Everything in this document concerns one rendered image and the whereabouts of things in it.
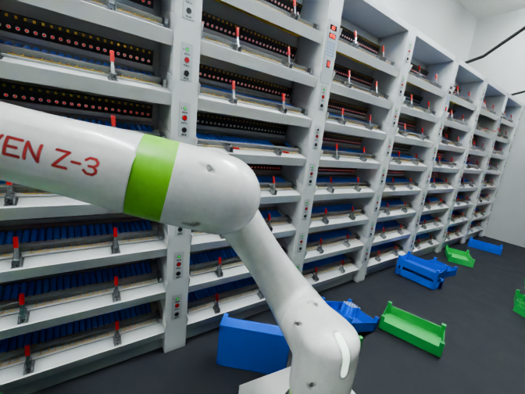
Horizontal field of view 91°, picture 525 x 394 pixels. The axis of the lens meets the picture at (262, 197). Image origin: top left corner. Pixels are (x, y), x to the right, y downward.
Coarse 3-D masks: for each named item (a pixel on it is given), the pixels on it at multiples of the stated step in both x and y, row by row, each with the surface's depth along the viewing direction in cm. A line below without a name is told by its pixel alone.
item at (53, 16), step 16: (0, 0) 77; (16, 0) 79; (208, 0) 109; (32, 16) 81; (48, 16) 83; (64, 16) 85; (224, 16) 114; (240, 16) 118; (96, 32) 91; (112, 32) 94; (272, 32) 129; (208, 64) 115; (224, 64) 119; (352, 64) 165; (0, 80) 81; (272, 80) 135; (288, 80) 141; (112, 96) 98; (336, 96) 164; (208, 112) 120; (16, 224) 91
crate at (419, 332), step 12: (384, 312) 153; (396, 312) 159; (384, 324) 144; (396, 324) 151; (408, 324) 152; (420, 324) 151; (432, 324) 148; (444, 324) 143; (408, 336) 138; (420, 336) 143; (432, 336) 144; (444, 336) 137; (432, 348) 131
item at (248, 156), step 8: (200, 128) 117; (208, 128) 119; (216, 128) 121; (224, 128) 123; (272, 136) 140; (280, 136) 143; (296, 144) 141; (232, 152) 111; (240, 152) 113; (248, 152) 116; (256, 152) 120; (264, 152) 123; (272, 152) 126; (304, 152) 136; (248, 160) 117; (256, 160) 119; (264, 160) 121; (272, 160) 124; (280, 160) 127; (288, 160) 129; (296, 160) 132; (304, 160) 135
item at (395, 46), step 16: (416, 32) 162; (384, 48) 170; (400, 48) 162; (384, 80) 171; (400, 80) 164; (400, 96) 169; (368, 112) 182; (384, 112) 172; (368, 144) 182; (384, 144) 173; (384, 160) 176; (368, 176) 183; (384, 176) 181; (368, 208) 184; (368, 224) 185; (368, 240) 189; (368, 256) 195
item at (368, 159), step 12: (324, 132) 159; (324, 144) 162; (336, 144) 150; (348, 144) 176; (324, 156) 148; (336, 156) 150; (348, 156) 161; (360, 156) 172; (372, 156) 178; (384, 156) 173; (360, 168) 166; (372, 168) 173
